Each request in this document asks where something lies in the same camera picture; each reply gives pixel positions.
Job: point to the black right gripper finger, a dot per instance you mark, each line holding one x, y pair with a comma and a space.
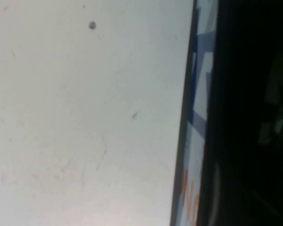
226, 202

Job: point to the black glasses case printed sides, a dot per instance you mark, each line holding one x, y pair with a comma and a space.
200, 106

